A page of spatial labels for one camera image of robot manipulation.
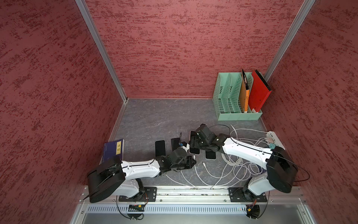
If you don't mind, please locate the green file organizer rack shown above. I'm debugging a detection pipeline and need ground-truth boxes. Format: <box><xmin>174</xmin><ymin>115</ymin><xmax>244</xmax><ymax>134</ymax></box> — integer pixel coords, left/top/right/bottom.
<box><xmin>212</xmin><ymin>72</ymin><xmax>263</xmax><ymax>121</ymax></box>

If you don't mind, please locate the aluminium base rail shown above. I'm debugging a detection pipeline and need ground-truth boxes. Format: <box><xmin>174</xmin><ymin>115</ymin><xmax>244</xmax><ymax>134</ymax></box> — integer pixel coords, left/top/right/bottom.
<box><xmin>71</xmin><ymin>186</ymin><xmax>316</xmax><ymax>224</ymax></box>

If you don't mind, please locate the blue book on left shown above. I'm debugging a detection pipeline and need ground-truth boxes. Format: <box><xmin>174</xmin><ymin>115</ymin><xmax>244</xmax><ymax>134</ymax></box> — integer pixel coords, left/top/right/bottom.
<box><xmin>101</xmin><ymin>139</ymin><xmax>124</xmax><ymax>163</ymax></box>

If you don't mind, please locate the leftmost phone white case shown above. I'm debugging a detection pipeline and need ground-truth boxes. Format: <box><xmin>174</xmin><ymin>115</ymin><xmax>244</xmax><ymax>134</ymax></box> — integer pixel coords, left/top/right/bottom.
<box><xmin>155</xmin><ymin>140</ymin><xmax>166</xmax><ymax>157</ymax></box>

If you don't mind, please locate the red folder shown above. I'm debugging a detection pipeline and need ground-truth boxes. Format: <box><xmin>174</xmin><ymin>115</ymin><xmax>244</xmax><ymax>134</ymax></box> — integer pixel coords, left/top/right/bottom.
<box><xmin>249</xmin><ymin>70</ymin><xmax>272</xmax><ymax>113</ymax></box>

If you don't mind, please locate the orange folder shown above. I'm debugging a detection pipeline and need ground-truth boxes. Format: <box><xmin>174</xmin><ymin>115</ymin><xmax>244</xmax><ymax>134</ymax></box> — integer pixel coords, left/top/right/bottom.
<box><xmin>239</xmin><ymin>70</ymin><xmax>250</xmax><ymax>113</ymax></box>

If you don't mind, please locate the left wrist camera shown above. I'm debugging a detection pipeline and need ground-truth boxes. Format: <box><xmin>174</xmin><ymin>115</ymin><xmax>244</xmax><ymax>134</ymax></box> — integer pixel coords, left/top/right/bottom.
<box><xmin>179</xmin><ymin>133</ymin><xmax>190</xmax><ymax>152</ymax></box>

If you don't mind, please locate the aluminium right corner post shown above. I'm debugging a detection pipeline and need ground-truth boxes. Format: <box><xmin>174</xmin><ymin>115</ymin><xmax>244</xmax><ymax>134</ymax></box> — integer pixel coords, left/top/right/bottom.
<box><xmin>264</xmin><ymin>0</ymin><xmax>316</xmax><ymax>82</ymax></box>

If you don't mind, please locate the white charging cable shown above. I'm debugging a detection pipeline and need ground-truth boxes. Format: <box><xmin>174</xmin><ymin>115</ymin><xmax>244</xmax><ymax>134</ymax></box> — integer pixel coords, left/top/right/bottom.
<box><xmin>164</xmin><ymin>173</ymin><xmax>196</xmax><ymax>189</ymax></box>
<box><xmin>193</xmin><ymin>154</ymin><xmax>247</xmax><ymax>189</ymax></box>
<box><xmin>202</xmin><ymin>161</ymin><xmax>241</xmax><ymax>181</ymax></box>
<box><xmin>180</xmin><ymin>169</ymin><xmax>219</xmax><ymax>189</ymax></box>

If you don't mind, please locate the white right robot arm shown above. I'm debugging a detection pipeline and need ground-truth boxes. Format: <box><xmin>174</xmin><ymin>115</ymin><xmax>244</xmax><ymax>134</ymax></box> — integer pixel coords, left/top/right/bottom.
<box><xmin>189</xmin><ymin>134</ymin><xmax>298</xmax><ymax>196</ymax></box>

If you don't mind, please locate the white power strip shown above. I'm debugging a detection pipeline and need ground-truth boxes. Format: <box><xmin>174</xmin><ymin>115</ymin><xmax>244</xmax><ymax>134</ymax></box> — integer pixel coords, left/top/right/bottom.
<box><xmin>266</xmin><ymin>131</ymin><xmax>286</xmax><ymax>150</ymax></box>

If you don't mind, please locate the aluminium corner post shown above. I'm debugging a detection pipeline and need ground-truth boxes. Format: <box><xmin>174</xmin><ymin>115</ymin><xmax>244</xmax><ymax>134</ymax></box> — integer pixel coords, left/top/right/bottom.
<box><xmin>75</xmin><ymin>0</ymin><xmax>128</xmax><ymax>104</ymax></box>
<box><xmin>264</xmin><ymin>0</ymin><xmax>316</xmax><ymax>82</ymax></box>

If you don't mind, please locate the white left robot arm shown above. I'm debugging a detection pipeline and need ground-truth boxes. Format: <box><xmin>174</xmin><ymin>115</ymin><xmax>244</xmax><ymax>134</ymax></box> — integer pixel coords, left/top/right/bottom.
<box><xmin>86</xmin><ymin>147</ymin><xmax>197</xmax><ymax>203</ymax></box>

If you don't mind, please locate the aluminium left corner post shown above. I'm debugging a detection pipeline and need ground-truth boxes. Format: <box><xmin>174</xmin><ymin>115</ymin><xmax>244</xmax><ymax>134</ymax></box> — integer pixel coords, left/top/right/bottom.
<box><xmin>75</xmin><ymin>0</ymin><xmax>128</xmax><ymax>104</ymax></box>

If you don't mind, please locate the coiled white cable bundle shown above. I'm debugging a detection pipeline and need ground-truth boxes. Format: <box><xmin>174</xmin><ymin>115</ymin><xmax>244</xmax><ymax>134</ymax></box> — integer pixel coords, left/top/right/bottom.
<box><xmin>220</xmin><ymin>124</ymin><xmax>277</xmax><ymax>185</ymax></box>

